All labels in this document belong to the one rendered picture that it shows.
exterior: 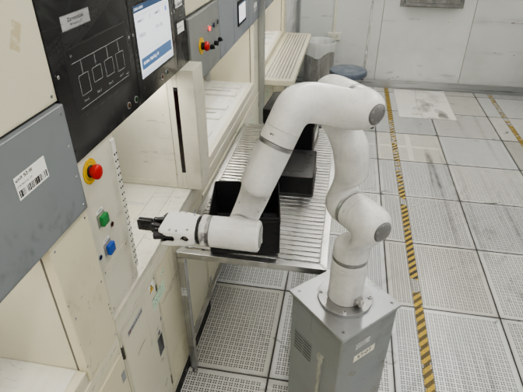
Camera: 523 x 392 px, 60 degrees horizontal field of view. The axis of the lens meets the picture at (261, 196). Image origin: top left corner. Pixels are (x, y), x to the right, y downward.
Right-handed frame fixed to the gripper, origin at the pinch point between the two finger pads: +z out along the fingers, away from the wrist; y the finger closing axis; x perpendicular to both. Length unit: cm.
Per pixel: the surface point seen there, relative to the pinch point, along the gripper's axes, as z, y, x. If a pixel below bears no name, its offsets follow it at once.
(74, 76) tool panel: 12.2, 1.5, 39.2
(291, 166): -28, 100, -34
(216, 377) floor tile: -3, 39, -120
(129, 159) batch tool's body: 39, 70, -21
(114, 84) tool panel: 12.2, 18.8, 31.5
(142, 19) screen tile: 12, 43, 43
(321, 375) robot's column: -51, 14, -71
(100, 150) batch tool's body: 12.9, 6.9, 17.5
